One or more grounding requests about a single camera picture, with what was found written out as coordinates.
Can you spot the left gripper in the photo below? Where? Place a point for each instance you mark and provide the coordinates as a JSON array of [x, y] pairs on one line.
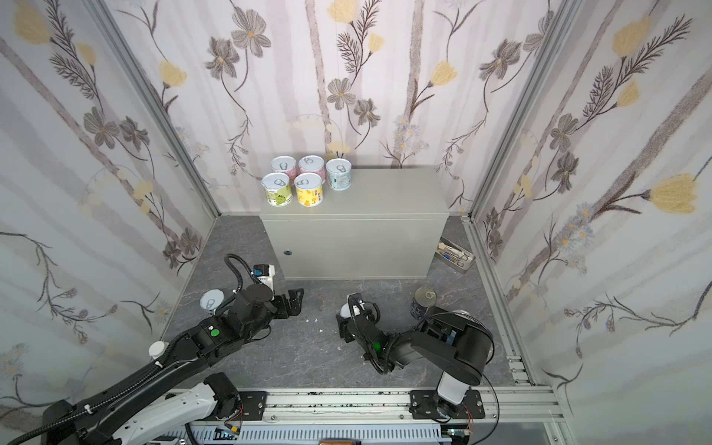
[[281, 303]]

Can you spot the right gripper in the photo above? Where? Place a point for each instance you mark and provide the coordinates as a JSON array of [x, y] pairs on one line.
[[349, 324]]

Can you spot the teal label can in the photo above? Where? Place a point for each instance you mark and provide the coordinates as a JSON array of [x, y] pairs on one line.
[[212, 300], [339, 174]]

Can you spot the yellow label can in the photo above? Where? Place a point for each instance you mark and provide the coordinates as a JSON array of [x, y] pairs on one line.
[[309, 189]]

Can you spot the green label can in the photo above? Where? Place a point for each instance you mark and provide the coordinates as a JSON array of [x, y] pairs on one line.
[[277, 188]]

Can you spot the pink label can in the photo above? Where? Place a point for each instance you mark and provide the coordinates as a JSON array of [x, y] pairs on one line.
[[285, 165], [314, 165]]

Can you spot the orange label can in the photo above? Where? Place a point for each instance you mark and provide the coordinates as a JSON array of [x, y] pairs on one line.
[[348, 310]]

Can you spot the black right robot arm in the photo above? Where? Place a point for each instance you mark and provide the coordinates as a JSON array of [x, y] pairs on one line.
[[455, 342]]

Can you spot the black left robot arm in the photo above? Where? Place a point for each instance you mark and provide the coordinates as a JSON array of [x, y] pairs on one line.
[[136, 409]]

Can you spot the grey metal cabinet counter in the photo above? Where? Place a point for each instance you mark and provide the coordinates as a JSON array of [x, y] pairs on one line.
[[387, 225]]

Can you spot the black label can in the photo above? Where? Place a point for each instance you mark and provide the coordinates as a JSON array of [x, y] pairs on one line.
[[424, 299]]

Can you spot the blue corn label can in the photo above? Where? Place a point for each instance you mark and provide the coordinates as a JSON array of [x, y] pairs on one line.
[[463, 313]]

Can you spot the small tray of items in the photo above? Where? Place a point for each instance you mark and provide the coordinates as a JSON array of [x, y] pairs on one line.
[[457, 257]]

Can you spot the white plastic bottle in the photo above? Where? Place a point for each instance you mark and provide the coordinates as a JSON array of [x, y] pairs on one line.
[[156, 349]]

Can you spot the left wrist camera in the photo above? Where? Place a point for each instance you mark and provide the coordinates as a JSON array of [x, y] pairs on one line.
[[264, 273]]

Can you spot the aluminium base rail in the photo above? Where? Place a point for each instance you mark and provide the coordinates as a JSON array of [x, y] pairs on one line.
[[504, 415]]

